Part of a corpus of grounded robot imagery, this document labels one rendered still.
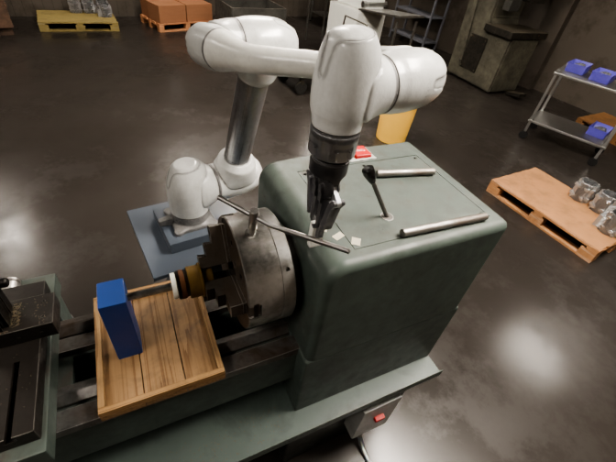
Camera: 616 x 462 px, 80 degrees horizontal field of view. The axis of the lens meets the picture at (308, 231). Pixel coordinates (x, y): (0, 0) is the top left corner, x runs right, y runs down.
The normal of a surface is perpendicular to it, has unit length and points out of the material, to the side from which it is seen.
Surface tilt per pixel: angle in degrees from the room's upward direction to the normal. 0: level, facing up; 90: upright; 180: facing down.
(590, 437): 0
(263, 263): 40
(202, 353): 0
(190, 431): 0
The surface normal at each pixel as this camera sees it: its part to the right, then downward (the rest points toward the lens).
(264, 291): 0.43, 0.27
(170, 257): 0.12, -0.75
